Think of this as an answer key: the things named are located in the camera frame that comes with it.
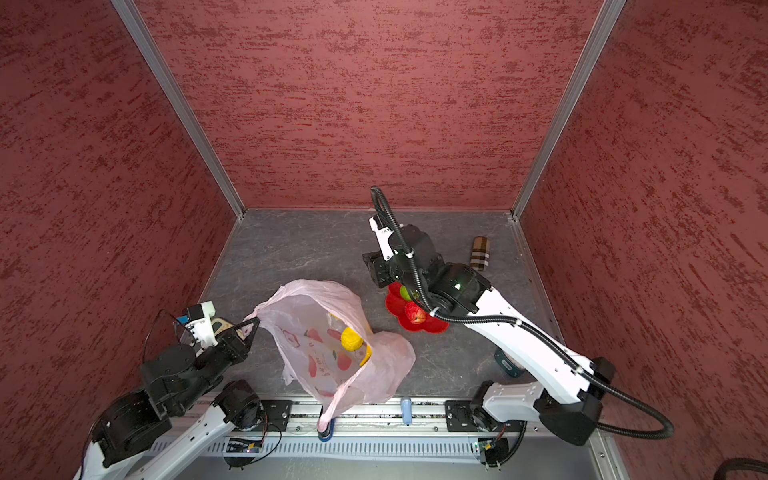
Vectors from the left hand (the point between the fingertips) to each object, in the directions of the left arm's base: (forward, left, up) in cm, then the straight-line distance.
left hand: (260, 328), depth 66 cm
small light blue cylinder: (-13, -34, -21) cm, 42 cm away
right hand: (+12, -25, +9) cm, 30 cm away
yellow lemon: (+4, -18, -18) cm, 26 cm away
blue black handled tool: (-18, -14, -22) cm, 31 cm away
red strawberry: (+12, -36, -18) cm, 42 cm away
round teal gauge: (-2, -61, -20) cm, 64 cm away
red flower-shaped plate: (+16, -31, -20) cm, 40 cm away
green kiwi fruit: (+20, -34, -19) cm, 44 cm away
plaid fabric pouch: (+36, -61, -19) cm, 73 cm away
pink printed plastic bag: (+2, -12, -19) cm, 22 cm away
